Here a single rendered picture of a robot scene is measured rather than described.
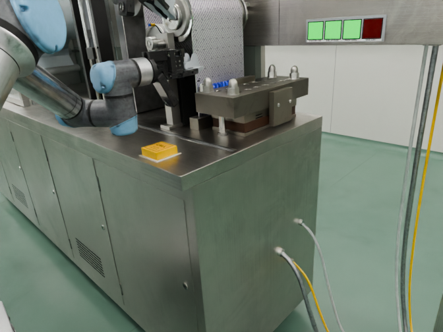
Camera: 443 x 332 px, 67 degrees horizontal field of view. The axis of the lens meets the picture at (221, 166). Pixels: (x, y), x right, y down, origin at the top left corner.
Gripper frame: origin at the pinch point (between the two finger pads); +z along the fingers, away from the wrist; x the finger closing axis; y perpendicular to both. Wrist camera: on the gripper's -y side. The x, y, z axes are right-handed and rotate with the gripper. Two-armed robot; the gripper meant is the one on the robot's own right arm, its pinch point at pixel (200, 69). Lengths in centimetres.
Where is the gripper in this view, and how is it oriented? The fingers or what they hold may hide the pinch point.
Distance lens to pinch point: 112.9
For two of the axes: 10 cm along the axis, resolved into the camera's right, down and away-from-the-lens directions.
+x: -7.2, -2.3, 6.6
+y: -0.6, -9.2, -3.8
